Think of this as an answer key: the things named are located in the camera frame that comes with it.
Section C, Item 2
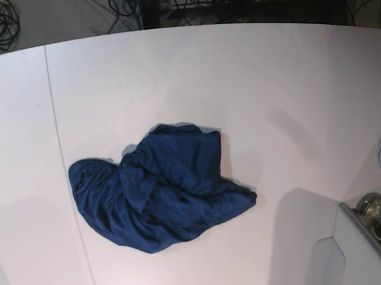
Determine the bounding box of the dark blue t-shirt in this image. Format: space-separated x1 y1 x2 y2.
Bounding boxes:
68 124 257 254

